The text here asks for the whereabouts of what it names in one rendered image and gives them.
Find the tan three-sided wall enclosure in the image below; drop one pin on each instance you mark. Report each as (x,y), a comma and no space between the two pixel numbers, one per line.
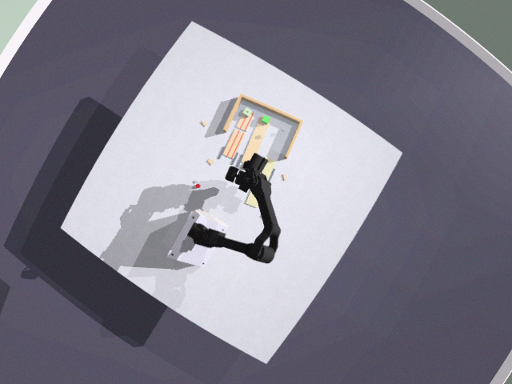
(261,123)

